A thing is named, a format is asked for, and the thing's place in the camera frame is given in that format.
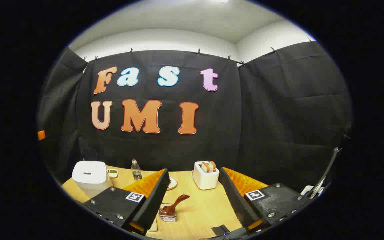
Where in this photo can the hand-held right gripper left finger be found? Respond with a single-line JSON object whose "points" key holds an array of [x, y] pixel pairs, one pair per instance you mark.
{"points": [[155, 200]]}

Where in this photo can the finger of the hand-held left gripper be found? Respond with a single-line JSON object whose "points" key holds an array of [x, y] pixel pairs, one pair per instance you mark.
{"points": [[41, 135]]}

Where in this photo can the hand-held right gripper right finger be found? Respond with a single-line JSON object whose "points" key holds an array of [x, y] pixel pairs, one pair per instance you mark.
{"points": [[237, 200]]}

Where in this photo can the brown wooden spoon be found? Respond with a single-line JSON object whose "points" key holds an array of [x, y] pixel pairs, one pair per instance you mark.
{"points": [[173, 206]]}

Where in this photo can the clear rice container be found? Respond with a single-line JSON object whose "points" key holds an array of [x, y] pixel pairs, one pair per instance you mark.
{"points": [[152, 226]]}

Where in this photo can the white rice cooker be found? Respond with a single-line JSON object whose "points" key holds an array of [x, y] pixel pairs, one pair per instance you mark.
{"points": [[90, 173]]}

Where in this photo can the white oval plate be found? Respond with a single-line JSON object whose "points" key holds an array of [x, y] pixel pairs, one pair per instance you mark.
{"points": [[173, 182]]}

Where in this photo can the clear plastic water bottle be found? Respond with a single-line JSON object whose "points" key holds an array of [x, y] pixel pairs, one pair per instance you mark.
{"points": [[136, 173]]}

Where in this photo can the black clamp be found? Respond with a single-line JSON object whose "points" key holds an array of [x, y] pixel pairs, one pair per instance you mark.
{"points": [[219, 230]]}

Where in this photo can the white toaster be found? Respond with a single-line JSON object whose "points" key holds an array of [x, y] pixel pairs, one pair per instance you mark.
{"points": [[205, 180]]}

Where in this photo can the small white sauce dish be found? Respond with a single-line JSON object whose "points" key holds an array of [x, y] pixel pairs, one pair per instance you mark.
{"points": [[113, 173]]}

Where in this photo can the white object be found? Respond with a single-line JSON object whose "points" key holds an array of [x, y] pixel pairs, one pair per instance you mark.
{"points": [[307, 190]]}

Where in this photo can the black backdrop cloth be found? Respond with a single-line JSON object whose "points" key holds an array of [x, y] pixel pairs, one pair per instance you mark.
{"points": [[262, 116]]}

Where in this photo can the dark slanted stand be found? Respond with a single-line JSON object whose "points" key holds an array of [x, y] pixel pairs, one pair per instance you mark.
{"points": [[325, 173]]}

